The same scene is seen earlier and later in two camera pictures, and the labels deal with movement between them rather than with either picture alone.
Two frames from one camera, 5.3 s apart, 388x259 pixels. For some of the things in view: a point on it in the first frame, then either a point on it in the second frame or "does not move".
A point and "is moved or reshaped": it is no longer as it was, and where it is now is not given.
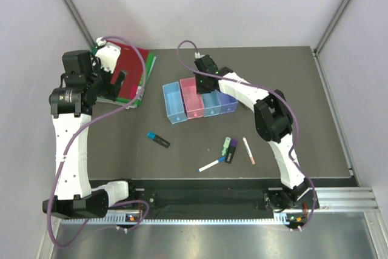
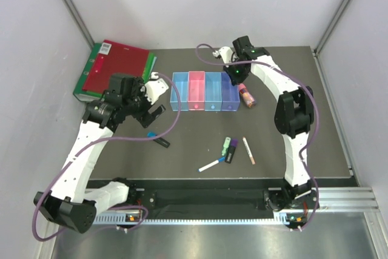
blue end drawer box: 174,101 is moved or reshaped
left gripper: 96,66 -> 137,85
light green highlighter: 225,145 does not move
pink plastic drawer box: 192,101 is moved or reshaped
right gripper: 199,88 -> 235,80
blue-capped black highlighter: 153,136 does not move
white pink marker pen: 248,150 does not move
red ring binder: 129,60 does not move
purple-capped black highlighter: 229,155 does not move
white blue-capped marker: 222,159 does not move
